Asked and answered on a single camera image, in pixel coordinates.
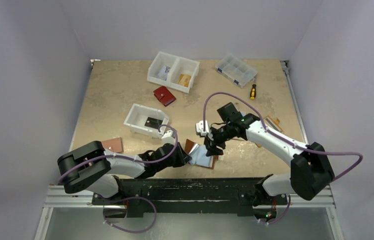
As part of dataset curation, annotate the tan leather card holder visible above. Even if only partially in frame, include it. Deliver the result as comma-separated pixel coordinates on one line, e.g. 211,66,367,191
184,139,219,170

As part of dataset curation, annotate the small white plastic bin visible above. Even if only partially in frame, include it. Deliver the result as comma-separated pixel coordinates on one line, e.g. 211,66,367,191
124,103,170,139

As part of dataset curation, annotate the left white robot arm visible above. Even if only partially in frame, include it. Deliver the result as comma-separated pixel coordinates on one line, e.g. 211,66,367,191
57,141,192,205

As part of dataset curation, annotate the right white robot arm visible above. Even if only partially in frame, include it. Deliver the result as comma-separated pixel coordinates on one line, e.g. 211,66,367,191
195,102,335,206

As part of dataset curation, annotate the black card in bin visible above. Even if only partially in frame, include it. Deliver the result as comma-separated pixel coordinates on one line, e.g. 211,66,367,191
144,117,163,130

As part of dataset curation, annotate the pink leather card holder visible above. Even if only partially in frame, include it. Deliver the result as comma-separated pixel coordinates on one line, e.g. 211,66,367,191
101,137,124,153

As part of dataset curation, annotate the red leather card holder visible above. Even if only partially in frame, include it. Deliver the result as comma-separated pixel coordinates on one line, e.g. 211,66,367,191
153,86,176,107

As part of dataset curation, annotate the gold card in bin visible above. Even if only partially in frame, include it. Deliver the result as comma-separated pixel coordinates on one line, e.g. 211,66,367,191
177,74,191,87

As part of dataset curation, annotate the patterned card in bin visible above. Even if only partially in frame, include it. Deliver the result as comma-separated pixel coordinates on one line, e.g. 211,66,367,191
155,65,171,81

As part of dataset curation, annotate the yellow black screwdriver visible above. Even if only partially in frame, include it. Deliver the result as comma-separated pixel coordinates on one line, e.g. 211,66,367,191
250,83,257,100

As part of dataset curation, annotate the clear plastic organizer box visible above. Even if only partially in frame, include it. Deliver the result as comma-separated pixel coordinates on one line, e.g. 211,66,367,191
215,54,258,88

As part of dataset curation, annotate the white two-compartment bin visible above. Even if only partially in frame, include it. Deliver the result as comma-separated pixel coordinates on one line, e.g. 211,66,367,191
147,51,200,94

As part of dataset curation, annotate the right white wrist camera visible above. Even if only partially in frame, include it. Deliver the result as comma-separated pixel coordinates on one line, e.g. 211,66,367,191
195,120,210,137

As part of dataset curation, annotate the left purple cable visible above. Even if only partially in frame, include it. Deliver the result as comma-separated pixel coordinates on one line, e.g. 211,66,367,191
57,124,179,234

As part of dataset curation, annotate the purple cable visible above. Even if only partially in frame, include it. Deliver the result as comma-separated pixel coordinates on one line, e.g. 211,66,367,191
202,92,364,226
57,124,179,234

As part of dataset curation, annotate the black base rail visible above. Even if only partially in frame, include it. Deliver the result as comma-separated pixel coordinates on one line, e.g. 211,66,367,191
92,177,288,218

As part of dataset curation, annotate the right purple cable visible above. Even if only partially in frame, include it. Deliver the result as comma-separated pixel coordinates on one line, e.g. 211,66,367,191
202,92,364,226

